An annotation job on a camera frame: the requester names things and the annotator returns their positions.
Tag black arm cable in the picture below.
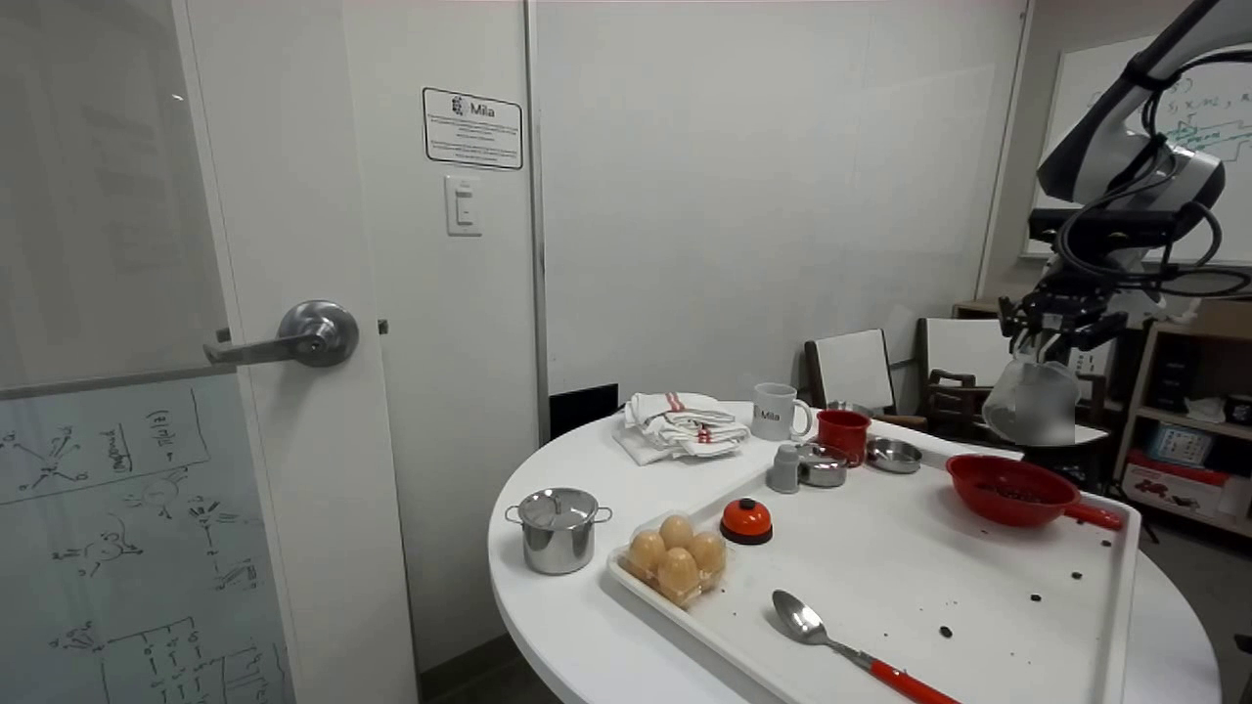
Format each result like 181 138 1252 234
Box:
1051 34 1252 306

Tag clear plastic jar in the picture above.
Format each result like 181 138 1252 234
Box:
979 341 1086 446

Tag orange handled metal spoon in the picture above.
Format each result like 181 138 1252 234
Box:
768 586 964 704

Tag white wall sign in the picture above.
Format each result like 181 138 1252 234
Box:
420 81 528 175

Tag wooden shelf unit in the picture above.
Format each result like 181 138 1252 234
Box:
1116 310 1252 540

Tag white plastic tray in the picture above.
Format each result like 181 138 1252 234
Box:
600 446 1147 704

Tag orange bowl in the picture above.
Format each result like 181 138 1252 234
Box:
941 450 1086 532

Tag steel pot with lid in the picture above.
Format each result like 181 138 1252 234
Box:
504 484 619 577

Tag white cloth red stripes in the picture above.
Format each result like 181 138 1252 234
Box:
613 387 756 470

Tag steel shaker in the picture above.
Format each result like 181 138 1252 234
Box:
764 442 804 495

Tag white mug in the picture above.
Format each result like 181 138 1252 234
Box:
747 381 816 446

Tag black box by wall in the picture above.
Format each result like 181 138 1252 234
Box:
542 370 626 442

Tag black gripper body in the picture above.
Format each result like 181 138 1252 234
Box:
1030 266 1134 335

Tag white light switch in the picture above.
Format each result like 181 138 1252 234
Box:
443 175 485 244

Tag small steel bowl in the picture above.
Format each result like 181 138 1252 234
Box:
866 434 926 478

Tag flat steel dish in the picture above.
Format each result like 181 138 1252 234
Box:
794 446 854 493

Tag white chair back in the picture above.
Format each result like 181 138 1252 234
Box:
810 323 898 413
914 311 1033 434

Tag red mug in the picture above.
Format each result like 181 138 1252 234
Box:
812 405 875 470

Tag wall whiteboard with drawings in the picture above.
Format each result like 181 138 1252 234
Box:
1039 34 1252 266

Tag silver door handle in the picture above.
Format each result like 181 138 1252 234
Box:
204 296 364 370

